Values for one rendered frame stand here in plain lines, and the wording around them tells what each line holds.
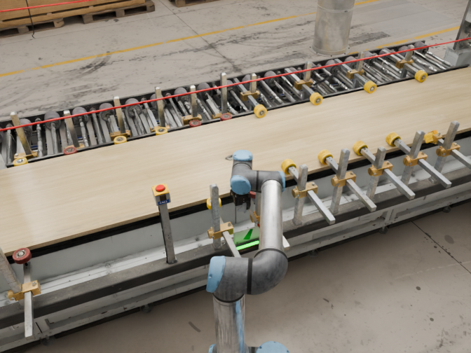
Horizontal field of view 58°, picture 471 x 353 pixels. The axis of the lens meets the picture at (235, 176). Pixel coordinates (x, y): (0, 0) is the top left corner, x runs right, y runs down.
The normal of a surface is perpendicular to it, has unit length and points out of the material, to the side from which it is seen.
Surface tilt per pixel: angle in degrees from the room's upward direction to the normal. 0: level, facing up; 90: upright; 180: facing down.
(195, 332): 0
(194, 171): 0
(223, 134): 0
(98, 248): 90
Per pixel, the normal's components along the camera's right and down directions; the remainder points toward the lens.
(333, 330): 0.00, -0.76
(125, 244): 0.37, 0.60
